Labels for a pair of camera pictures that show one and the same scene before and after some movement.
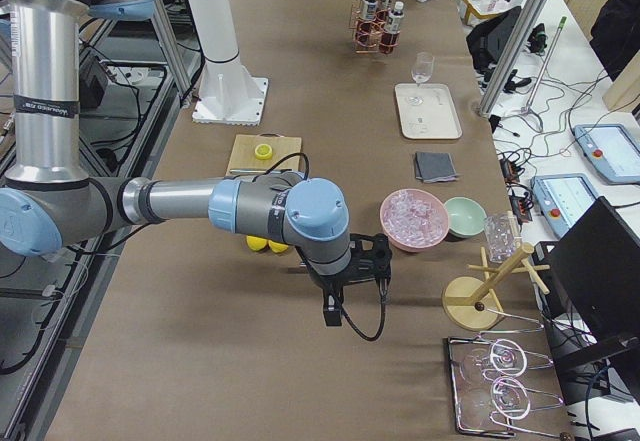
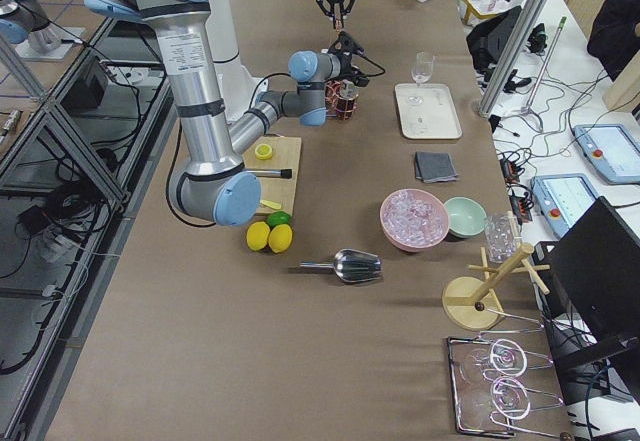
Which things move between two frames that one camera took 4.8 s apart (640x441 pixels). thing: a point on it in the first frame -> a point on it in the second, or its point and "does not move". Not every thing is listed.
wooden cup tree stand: [468, 301] does not move
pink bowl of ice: [414, 219] does not move
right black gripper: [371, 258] -> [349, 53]
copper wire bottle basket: [372, 35] -> [341, 99]
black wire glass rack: [490, 387] does not move
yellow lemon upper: [256, 244] does not move
